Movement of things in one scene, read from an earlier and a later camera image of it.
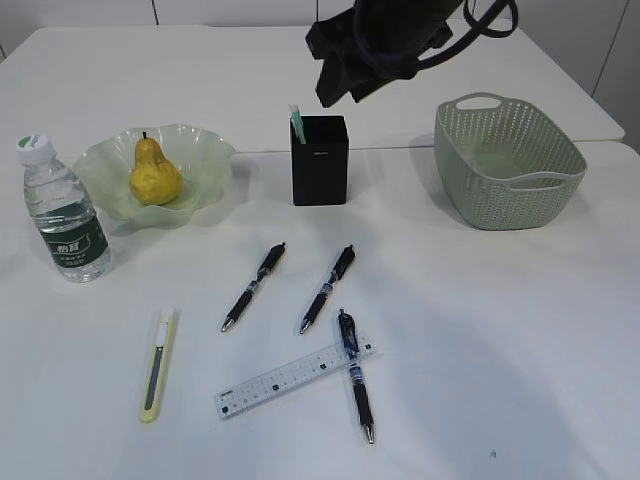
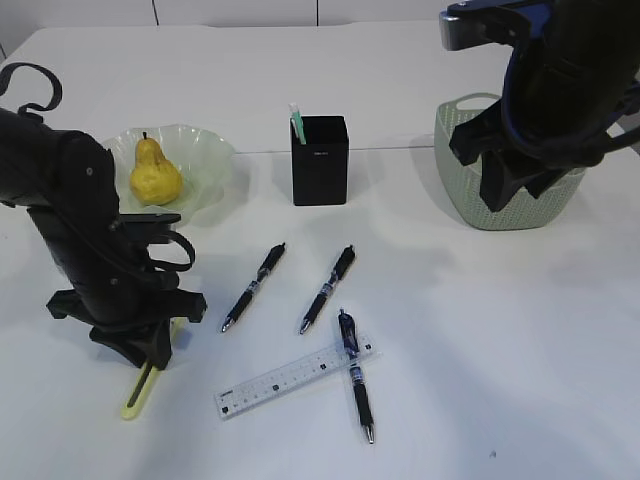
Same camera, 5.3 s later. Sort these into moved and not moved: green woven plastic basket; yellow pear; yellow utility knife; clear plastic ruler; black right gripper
Moved: black right gripper; yellow utility knife
Not moved: yellow pear; green woven plastic basket; clear plastic ruler
